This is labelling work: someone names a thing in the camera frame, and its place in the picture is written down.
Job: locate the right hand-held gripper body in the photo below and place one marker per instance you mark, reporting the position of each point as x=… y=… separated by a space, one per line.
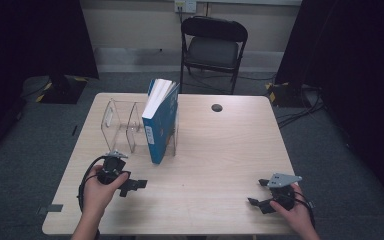
x=284 y=193

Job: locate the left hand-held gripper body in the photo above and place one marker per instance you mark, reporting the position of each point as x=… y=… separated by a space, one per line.
x=111 y=168

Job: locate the clear acrylic book rack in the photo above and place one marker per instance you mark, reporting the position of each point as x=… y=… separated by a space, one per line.
x=120 y=123

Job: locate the blue book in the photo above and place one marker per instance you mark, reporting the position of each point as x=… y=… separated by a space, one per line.
x=160 y=133

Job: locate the person's left hand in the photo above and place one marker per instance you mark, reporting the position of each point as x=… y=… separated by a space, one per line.
x=98 y=196

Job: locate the person's right hand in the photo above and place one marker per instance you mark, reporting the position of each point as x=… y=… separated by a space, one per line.
x=298 y=216

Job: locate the small black floor strip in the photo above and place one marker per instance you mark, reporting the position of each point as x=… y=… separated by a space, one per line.
x=75 y=130

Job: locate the grey tape strip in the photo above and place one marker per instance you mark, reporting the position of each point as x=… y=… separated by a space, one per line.
x=51 y=208

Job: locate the black table grommet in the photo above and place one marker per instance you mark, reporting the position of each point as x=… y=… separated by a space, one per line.
x=217 y=108

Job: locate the black stand base yellow tape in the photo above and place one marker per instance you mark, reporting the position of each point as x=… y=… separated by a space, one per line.
x=63 y=91
x=285 y=95

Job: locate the black folding chair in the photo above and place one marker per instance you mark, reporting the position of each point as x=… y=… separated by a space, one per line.
x=213 y=50

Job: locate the white wall outlet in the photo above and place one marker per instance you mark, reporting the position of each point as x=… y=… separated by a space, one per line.
x=186 y=5

